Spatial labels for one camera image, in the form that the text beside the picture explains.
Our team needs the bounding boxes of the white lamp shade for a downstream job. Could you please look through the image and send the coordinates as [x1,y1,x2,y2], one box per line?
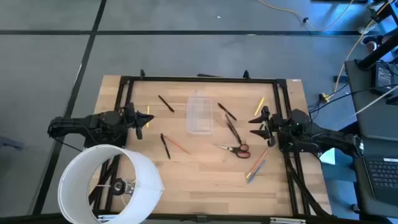
[57,144,165,224]

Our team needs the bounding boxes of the black diagonal stand bar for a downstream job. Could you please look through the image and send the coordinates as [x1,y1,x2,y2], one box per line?
[356,30,398,71]

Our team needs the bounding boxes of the black pen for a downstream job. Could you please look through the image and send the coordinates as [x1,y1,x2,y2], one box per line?
[224,113,239,138]
[160,133,171,160]
[157,95,175,113]
[217,102,238,121]
[226,121,243,146]

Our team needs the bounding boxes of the clear plastic supply box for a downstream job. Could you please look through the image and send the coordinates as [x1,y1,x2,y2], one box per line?
[185,90,214,136]

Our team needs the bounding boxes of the red and black scissors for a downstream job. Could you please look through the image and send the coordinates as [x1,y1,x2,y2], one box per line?
[213,142,251,159]

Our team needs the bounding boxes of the metal lamp socket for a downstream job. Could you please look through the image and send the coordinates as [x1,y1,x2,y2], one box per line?
[111,177,136,197]

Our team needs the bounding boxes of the black power adapter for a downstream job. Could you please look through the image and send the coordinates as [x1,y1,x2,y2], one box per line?
[371,62,394,94]

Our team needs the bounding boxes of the white paper sheet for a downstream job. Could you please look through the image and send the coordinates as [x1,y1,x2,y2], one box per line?
[319,147,336,166]

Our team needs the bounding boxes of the white cable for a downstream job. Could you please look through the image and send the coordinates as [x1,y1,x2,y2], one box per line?
[331,93,398,129]

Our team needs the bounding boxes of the yellow cable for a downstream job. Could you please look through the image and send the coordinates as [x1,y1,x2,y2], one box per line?
[257,0,393,94]

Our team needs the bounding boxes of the dark grey desk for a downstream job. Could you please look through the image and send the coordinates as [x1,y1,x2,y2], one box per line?
[344,58,398,218]

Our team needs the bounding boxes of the orange pencil yellow eraser cap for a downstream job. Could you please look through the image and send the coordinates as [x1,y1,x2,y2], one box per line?
[245,147,269,180]

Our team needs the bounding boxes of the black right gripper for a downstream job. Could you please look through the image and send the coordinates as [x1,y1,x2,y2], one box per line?
[248,106,292,141]

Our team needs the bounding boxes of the black laptop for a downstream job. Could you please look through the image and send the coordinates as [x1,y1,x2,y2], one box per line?
[362,157,398,206]

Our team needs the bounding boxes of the silver metal bracket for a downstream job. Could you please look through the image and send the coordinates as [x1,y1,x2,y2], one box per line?
[269,217,307,224]

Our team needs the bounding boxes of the blue pencil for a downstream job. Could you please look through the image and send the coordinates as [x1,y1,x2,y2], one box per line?
[247,159,266,185]

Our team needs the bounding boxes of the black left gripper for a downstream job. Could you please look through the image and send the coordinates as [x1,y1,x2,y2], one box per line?
[123,104,155,130]

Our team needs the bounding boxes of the person's shoe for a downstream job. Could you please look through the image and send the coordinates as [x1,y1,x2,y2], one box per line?
[362,34,385,53]

